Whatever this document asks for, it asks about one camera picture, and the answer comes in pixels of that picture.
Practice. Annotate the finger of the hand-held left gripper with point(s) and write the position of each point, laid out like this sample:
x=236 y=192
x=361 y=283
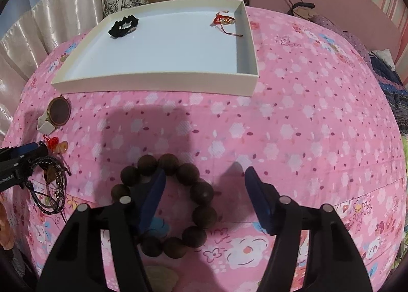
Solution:
x=9 y=177
x=28 y=147

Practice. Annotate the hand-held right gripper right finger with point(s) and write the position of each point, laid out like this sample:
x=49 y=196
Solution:
x=258 y=196

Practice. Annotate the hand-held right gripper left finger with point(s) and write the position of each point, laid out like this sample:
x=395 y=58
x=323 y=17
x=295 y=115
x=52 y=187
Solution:
x=153 y=202

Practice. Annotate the red knot orange charm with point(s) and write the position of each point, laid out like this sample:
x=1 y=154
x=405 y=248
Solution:
x=52 y=142

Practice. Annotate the white wristband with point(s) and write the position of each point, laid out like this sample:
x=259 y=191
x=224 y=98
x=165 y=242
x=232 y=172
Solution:
x=59 y=110

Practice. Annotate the white shallow tray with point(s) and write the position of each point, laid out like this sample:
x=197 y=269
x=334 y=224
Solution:
x=165 y=49

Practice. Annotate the orange cloth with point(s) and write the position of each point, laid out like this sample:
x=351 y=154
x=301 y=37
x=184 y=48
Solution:
x=6 y=225

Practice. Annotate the pink floral bedsheet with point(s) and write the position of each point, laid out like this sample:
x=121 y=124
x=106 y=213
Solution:
x=287 y=120

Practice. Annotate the cream satin curtain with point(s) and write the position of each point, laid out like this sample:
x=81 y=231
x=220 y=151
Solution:
x=47 y=8

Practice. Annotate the black scrunchie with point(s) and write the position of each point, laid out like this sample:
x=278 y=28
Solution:
x=113 y=31

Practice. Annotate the dark patterned clothes pile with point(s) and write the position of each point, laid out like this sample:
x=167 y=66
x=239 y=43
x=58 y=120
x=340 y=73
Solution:
x=392 y=88

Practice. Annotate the purple spotted cloth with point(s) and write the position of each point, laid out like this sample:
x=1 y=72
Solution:
x=344 y=37

